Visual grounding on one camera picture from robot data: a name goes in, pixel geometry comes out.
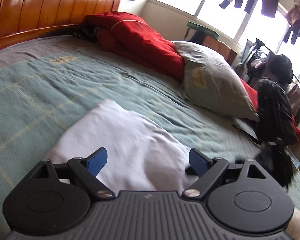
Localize orange fabric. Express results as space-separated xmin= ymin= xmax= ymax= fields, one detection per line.
xmin=204 ymin=35 xmax=238 ymax=64

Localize red pillow at headboard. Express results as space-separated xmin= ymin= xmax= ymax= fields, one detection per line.
xmin=80 ymin=11 xmax=185 ymax=82

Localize grey pillow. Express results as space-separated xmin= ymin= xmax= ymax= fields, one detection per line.
xmin=174 ymin=41 xmax=259 ymax=122

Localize white printed long-sleeve shirt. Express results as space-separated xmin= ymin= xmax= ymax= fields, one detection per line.
xmin=44 ymin=99 xmax=199 ymax=193

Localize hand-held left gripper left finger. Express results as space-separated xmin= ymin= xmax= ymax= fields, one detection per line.
xmin=34 ymin=147 xmax=115 ymax=202

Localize clothes rack with garments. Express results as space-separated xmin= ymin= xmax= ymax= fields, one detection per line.
xmin=240 ymin=39 xmax=300 ymax=124

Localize black backpack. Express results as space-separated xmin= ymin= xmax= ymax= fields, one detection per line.
xmin=232 ymin=79 xmax=299 ymax=188

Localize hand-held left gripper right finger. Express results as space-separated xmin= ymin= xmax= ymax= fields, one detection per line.
xmin=182 ymin=148 xmax=265 ymax=202

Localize black patterned cloth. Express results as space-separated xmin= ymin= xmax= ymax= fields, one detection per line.
xmin=74 ymin=26 xmax=100 ymax=43

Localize wooden headboard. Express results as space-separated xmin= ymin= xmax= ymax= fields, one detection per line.
xmin=0 ymin=0 xmax=123 ymax=55

